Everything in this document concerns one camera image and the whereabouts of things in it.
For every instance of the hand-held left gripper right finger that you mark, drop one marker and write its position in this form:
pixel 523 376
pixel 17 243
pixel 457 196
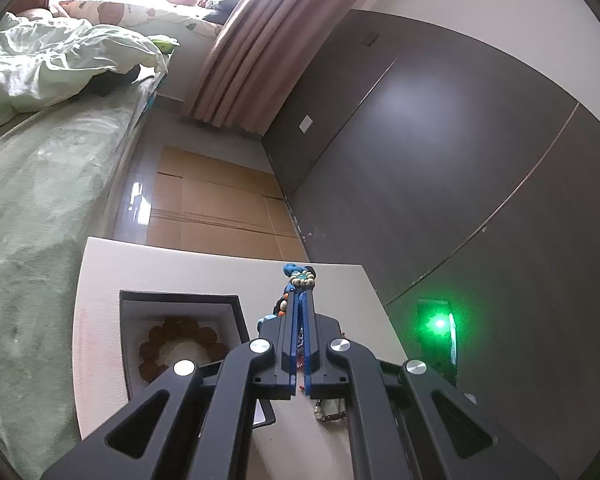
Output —
pixel 307 345

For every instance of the black jewelry box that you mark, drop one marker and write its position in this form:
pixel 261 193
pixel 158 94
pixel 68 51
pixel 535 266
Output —
pixel 180 297

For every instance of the green sheeted bed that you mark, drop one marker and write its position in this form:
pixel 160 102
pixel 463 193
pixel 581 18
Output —
pixel 40 210

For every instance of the flattened cardboard sheet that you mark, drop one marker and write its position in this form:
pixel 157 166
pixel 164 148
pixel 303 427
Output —
pixel 215 200

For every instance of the light green duvet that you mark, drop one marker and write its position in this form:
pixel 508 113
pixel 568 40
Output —
pixel 55 60

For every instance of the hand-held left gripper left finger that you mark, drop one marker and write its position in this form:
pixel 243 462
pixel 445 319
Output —
pixel 289 340

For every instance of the white wall socket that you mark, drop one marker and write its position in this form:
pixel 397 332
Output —
pixel 306 123

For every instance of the patterned window seat cushion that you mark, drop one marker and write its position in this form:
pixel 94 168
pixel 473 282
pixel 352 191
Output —
pixel 130 12

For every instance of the dark grey wardrobe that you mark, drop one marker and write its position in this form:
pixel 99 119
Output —
pixel 430 160

